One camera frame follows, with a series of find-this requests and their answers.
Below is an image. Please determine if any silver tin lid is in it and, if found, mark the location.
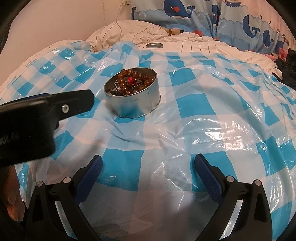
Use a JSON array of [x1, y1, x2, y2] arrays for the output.
[[146, 43, 164, 48]]

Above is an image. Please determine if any white grid bedsheet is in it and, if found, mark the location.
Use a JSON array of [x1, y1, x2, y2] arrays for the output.
[[1, 29, 282, 79]]

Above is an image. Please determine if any white charging cable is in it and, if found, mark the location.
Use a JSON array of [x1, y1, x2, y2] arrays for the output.
[[115, 1, 130, 38]]

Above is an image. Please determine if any person's left hand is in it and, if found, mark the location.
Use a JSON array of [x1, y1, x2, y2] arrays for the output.
[[1, 166, 25, 222]]

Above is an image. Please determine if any blue checkered plastic sheet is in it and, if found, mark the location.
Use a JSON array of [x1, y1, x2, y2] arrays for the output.
[[1, 42, 295, 240]]

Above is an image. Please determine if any white striped pillow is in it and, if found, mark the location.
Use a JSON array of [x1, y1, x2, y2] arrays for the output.
[[87, 20, 169, 52]]

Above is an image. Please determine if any black clothing pile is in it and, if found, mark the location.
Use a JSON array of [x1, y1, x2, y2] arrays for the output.
[[272, 48, 296, 90]]

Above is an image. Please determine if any brown wooden bead bracelet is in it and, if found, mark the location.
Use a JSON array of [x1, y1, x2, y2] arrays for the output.
[[116, 68, 156, 96]]

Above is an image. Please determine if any round silver metal tin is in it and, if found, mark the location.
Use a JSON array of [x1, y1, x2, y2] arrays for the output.
[[104, 67, 161, 118]]

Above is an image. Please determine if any whale pattern curtain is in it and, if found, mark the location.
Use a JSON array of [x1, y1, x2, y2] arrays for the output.
[[131, 0, 295, 54]]

